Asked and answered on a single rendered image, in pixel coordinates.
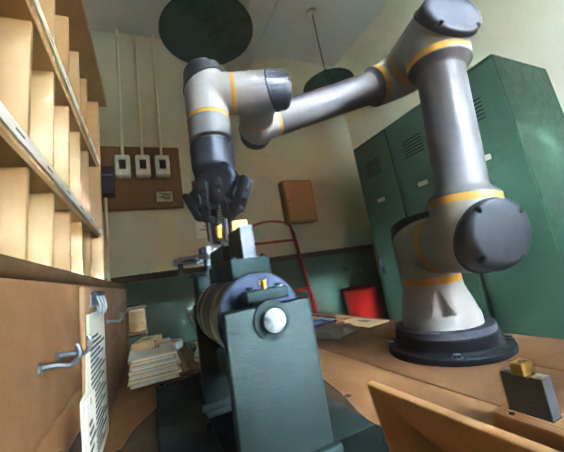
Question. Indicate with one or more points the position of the white printed paper sheet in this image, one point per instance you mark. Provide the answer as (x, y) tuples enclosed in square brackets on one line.
[(94, 383)]

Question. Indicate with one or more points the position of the grey tray fin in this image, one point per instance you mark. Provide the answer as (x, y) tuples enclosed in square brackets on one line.
[(528, 394)]

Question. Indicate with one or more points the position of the stack of cream envelopes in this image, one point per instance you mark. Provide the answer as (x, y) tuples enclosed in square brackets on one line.
[(154, 365)]

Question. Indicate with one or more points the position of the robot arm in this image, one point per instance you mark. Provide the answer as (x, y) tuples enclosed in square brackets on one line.
[(454, 132)]

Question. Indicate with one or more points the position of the red hand truck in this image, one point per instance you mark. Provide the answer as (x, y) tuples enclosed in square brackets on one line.
[(301, 262)]

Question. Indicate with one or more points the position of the dark machine drum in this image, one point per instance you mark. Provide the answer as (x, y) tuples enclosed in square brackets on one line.
[(211, 315)]

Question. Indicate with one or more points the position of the dark round base plate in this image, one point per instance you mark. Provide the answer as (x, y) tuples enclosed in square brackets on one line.
[(454, 350)]

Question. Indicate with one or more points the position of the clear plastic bag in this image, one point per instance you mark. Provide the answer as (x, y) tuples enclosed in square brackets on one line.
[(331, 331)]

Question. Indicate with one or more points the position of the green cancelling machine body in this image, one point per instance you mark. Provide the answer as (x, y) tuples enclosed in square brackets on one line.
[(273, 388)]

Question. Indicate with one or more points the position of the wooden pigeonhole shelf unit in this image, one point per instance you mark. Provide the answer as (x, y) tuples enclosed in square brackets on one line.
[(39, 176)]

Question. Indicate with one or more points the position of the white wall conduit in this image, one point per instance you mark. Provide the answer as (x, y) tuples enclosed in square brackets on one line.
[(139, 97), (157, 97), (119, 88)]

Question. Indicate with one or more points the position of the small yellow block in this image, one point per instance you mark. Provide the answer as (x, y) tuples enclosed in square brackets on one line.
[(219, 230)]

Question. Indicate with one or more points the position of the red bucket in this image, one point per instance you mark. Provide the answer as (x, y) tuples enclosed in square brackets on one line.
[(363, 302)]

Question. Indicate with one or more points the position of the black wall box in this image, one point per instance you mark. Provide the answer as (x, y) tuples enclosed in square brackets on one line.
[(108, 181)]

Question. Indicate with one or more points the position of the small white notice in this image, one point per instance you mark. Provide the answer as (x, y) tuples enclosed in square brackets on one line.
[(164, 196)]

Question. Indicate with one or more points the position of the grey date die block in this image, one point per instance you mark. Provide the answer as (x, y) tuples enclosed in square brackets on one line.
[(242, 244)]

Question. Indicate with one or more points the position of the cream labelled envelope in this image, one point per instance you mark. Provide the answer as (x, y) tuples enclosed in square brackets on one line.
[(363, 323)]

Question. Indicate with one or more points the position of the white switch box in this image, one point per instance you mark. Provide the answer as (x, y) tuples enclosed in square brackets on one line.
[(162, 166), (142, 166), (122, 166)]

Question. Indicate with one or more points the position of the twine spool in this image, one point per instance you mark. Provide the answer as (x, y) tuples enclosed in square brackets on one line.
[(137, 320)]

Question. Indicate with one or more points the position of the white round knob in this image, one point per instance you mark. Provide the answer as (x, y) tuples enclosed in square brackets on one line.
[(275, 320)]

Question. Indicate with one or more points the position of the yellow day slug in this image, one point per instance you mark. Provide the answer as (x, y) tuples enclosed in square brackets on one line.
[(520, 368), (239, 224)]

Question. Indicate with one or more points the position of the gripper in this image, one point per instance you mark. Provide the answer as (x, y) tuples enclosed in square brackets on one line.
[(212, 156)]

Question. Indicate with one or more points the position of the green pendant lamp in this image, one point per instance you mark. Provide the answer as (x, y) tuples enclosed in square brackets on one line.
[(328, 80), (205, 28)]

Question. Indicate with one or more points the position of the pale thin wall pipe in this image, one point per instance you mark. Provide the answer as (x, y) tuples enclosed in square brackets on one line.
[(106, 238)]

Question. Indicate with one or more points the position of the green lockers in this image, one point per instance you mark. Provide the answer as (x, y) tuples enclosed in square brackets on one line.
[(520, 154)]

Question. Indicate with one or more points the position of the slanted wooden board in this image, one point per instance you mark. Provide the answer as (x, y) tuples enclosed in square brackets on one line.
[(432, 423)]

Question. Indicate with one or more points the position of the blue book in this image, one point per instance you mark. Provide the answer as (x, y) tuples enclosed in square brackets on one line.
[(324, 319)]

